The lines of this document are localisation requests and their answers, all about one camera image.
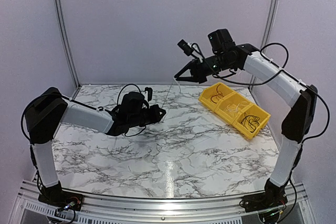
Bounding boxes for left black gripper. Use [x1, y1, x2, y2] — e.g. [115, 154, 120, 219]
[128, 105, 165, 129]

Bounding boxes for black cable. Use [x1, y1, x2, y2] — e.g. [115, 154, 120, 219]
[237, 115, 259, 133]
[240, 112, 262, 130]

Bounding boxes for left aluminium frame post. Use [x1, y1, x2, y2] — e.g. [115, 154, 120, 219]
[54, 0, 80, 89]

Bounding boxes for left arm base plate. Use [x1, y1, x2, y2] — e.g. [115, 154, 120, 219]
[38, 188, 83, 211]

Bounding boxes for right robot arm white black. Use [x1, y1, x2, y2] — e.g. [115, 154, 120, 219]
[174, 29, 331, 207]

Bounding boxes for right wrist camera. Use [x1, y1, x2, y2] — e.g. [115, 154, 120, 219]
[177, 39, 203, 63]

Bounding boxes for yellow bin middle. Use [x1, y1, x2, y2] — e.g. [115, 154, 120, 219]
[215, 93, 252, 125]

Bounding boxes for yellow bin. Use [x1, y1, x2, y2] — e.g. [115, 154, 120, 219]
[232, 103, 271, 140]
[198, 82, 234, 112]
[215, 93, 252, 125]

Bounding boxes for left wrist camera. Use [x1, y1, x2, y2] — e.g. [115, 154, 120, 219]
[144, 87, 153, 102]

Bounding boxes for right aluminium frame post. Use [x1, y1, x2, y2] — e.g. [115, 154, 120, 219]
[248, 0, 283, 90]

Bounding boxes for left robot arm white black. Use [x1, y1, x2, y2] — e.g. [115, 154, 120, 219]
[20, 87, 166, 206]

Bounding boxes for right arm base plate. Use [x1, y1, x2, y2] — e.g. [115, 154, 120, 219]
[239, 193, 288, 212]

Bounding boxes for yellow bin left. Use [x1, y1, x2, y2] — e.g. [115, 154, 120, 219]
[198, 82, 234, 112]

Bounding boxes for aluminium frame post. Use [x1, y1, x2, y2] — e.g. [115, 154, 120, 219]
[54, 0, 80, 89]
[248, 0, 283, 90]

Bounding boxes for yellow bin right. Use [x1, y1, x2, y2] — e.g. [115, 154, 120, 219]
[232, 103, 271, 140]

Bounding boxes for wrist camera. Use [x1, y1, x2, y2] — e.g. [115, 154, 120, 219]
[177, 39, 203, 63]
[144, 87, 153, 102]

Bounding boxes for aluminium front rail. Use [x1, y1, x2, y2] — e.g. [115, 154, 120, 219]
[10, 179, 316, 224]

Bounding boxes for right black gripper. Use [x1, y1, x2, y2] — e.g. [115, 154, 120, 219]
[175, 52, 236, 82]

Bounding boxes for long red cable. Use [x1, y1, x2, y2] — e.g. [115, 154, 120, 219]
[209, 84, 226, 104]

